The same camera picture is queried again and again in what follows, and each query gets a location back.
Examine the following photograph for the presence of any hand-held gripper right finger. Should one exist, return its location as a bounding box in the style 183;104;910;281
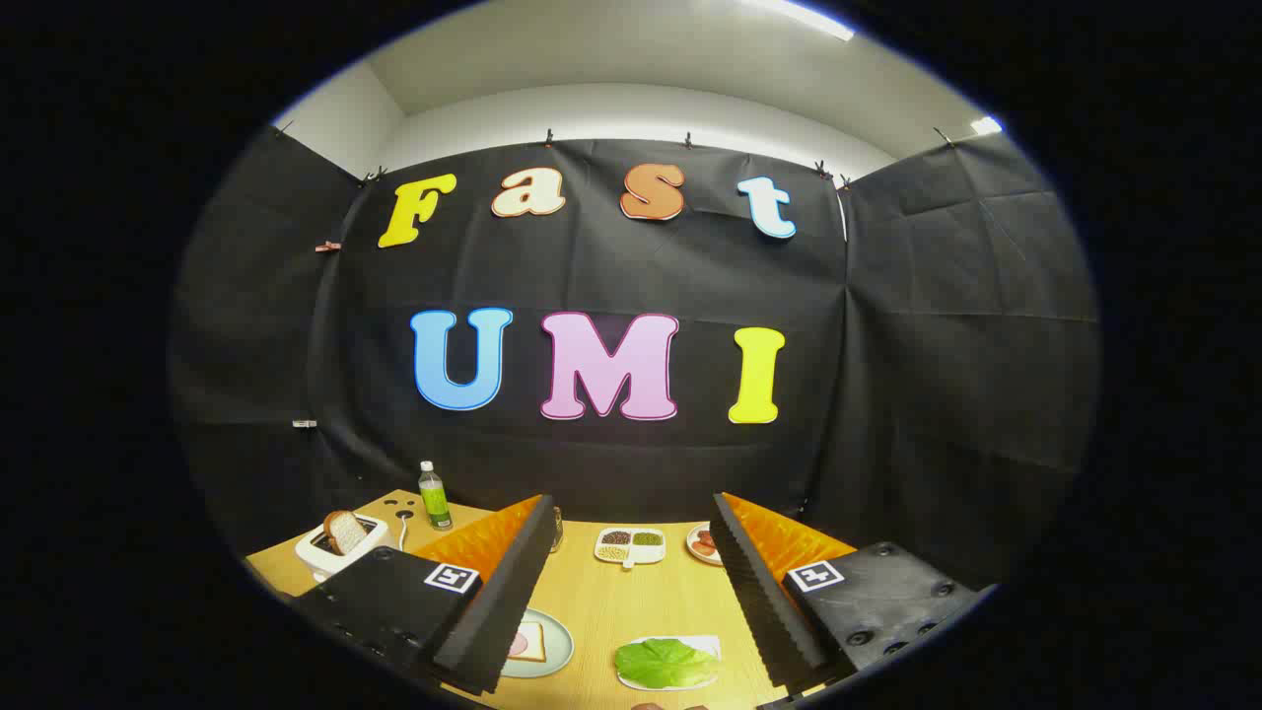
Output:
710;492;997;694

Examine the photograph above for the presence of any black backdrop cloth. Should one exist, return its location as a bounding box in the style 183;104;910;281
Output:
170;126;1100;593

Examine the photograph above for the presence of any pale green round plate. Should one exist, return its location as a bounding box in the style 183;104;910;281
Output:
501;608;575;678

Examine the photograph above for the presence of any white divided dish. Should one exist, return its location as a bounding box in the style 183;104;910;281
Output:
594;528;667;570

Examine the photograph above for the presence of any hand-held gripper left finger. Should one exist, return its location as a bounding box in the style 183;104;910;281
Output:
293;494;559;696

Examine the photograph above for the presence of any green lettuce leaf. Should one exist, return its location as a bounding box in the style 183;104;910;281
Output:
614;638;721;690

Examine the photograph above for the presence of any white toaster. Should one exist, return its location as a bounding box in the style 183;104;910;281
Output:
295;513;390;583

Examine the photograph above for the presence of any brown crust toast slice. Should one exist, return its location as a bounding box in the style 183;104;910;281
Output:
323;510;369;556

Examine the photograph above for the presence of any white square plate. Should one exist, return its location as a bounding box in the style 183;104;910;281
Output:
616;635;723;691

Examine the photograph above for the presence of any green label plastic bottle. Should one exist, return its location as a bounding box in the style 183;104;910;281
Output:
418;461;454;532

